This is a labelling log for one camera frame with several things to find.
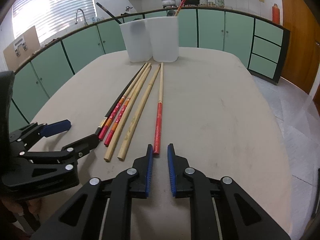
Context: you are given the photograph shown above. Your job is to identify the black chopstick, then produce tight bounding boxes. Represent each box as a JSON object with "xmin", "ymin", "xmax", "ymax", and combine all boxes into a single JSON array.
[
  {"xmin": 96, "ymin": 2, "xmax": 122, "ymax": 24},
  {"xmin": 96, "ymin": 63, "xmax": 148, "ymax": 141}
]

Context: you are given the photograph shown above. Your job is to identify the red orange patterned chopstick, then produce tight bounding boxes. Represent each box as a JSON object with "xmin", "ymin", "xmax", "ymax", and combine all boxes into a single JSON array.
[{"xmin": 98, "ymin": 62, "xmax": 152, "ymax": 141}]

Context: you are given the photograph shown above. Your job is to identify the red bamboo chopstick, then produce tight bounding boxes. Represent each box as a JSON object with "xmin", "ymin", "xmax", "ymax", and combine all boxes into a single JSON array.
[{"xmin": 153, "ymin": 62, "xmax": 164, "ymax": 155}]

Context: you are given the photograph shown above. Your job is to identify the plain bamboo chopstick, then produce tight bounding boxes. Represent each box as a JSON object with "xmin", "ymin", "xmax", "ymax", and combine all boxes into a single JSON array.
[
  {"xmin": 103, "ymin": 64, "xmax": 162, "ymax": 162},
  {"xmin": 117, "ymin": 65, "xmax": 162, "ymax": 160}
]

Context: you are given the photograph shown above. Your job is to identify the black soup spoon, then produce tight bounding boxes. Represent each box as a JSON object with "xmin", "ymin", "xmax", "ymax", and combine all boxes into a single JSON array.
[{"xmin": 167, "ymin": 10, "xmax": 176, "ymax": 17}]

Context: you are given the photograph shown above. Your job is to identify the green lower kitchen cabinets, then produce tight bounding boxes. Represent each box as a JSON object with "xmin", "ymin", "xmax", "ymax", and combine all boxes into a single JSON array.
[{"xmin": 9, "ymin": 8, "xmax": 290, "ymax": 131}]

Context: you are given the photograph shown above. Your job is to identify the left hand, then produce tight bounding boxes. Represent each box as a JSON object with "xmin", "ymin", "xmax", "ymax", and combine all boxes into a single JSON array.
[{"xmin": 25, "ymin": 198, "xmax": 42, "ymax": 215}]

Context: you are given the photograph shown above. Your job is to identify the cardboard box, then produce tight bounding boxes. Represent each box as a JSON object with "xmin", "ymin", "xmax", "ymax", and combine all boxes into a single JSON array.
[{"xmin": 3, "ymin": 26, "xmax": 41, "ymax": 72}]

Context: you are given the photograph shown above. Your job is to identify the chrome sink faucet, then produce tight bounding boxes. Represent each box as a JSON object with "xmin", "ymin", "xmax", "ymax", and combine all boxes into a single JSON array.
[{"xmin": 75, "ymin": 8, "xmax": 88, "ymax": 26}]

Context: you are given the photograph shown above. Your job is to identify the window blind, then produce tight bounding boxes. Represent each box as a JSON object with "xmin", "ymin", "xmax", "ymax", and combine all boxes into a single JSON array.
[{"xmin": 12, "ymin": 0, "xmax": 97, "ymax": 42}]

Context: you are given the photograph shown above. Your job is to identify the white utensil holder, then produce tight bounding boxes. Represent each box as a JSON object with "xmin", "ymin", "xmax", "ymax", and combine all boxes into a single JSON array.
[{"xmin": 120, "ymin": 16, "xmax": 179, "ymax": 63}]

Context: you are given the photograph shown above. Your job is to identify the white cooking pot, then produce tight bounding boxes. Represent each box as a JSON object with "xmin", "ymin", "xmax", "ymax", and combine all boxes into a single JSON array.
[{"xmin": 162, "ymin": 0, "xmax": 176, "ymax": 8}]

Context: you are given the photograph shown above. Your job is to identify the black wok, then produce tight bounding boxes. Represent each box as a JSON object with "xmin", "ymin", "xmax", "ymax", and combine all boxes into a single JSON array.
[{"xmin": 181, "ymin": 0, "xmax": 200, "ymax": 7}]

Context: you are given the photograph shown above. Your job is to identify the orange thermos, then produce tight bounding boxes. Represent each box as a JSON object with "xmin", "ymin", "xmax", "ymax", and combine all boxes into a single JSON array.
[{"xmin": 272, "ymin": 3, "xmax": 280, "ymax": 24}]

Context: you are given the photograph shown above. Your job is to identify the wooden door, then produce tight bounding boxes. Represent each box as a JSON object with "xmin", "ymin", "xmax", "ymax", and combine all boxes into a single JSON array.
[{"xmin": 281, "ymin": 0, "xmax": 319, "ymax": 93}]

